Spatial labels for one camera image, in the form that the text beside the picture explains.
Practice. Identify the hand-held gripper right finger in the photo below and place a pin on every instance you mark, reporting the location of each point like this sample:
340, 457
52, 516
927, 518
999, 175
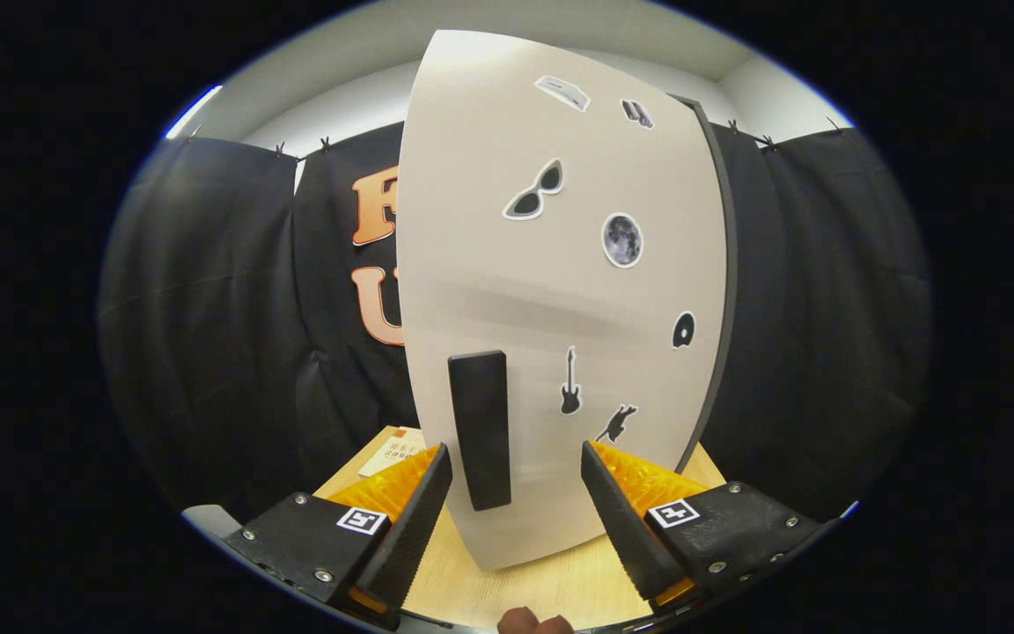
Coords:
626, 541

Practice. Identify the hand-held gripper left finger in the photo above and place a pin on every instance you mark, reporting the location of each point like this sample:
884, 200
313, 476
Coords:
410, 537

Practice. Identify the cream book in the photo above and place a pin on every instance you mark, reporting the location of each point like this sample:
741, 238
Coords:
393, 453

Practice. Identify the black backdrop cloth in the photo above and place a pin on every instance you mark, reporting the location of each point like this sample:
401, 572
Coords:
824, 308

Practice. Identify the row of black cloth clips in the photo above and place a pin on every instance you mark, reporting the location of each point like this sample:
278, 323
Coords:
733, 128

